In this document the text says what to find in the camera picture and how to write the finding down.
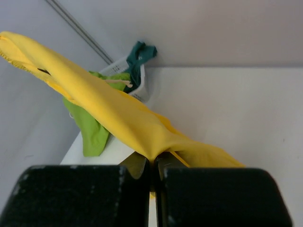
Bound white plastic bin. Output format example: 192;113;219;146
99;56;150;103

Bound yellow shorts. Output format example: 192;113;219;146
0;31;242;167

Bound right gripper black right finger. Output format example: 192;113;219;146
154;152;293;227

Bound teal shorts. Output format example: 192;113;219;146
124;41;158;94

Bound lime green shorts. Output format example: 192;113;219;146
62;71;131;157

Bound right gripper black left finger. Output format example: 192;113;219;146
0;153;150;227

